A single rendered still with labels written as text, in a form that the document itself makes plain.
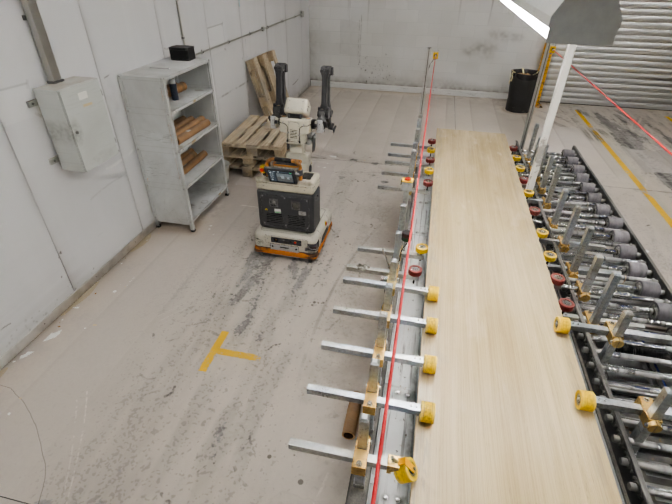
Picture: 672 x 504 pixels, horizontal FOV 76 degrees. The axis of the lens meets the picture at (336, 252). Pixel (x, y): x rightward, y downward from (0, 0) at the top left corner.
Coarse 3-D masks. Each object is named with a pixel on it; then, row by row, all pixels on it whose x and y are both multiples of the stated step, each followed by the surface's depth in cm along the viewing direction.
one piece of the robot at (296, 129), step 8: (280, 120) 382; (288, 120) 380; (296, 120) 379; (304, 120) 378; (312, 120) 385; (280, 128) 385; (288, 128) 384; (296, 128) 382; (304, 128) 380; (312, 128) 389; (288, 136) 387; (296, 136) 386; (304, 136) 391; (296, 144) 395; (304, 144) 399; (288, 152) 402; (296, 152) 399; (304, 152) 402; (304, 160) 402; (304, 168) 406
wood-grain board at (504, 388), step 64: (448, 192) 340; (512, 192) 341; (448, 256) 267; (512, 256) 268; (448, 320) 220; (512, 320) 220; (448, 384) 187; (512, 384) 187; (576, 384) 188; (448, 448) 162; (512, 448) 163; (576, 448) 163
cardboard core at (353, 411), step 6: (348, 408) 273; (354, 408) 271; (348, 414) 268; (354, 414) 267; (348, 420) 264; (354, 420) 264; (348, 426) 260; (354, 426) 262; (342, 432) 260; (348, 432) 258; (354, 432) 259; (348, 438) 261
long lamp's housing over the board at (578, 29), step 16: (512, 0) 125; (528, 0) 102; (544, 0) 89; (560, 0) 79; (576, 0) 76; (592, 0) 75; (608, 0) 75; (544, 16) 83; (560, 16) 78; (576, 16) 77; (592, 16) 77; (608, 16) 76; (560, 32) 79; (576, 32) 79; (592, 32) 78; (608, 32) 78
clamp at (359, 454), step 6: (354, 450) 154; (360, 450) 154; (366, 450) 154; (354, 456) 152; (360, 456) 152; (366, 456) 152; (354, 462) 150; (366, 462) 150; (354, 468) 149; (360, 468) 149; (354, 474) 151; (360, 474) 151
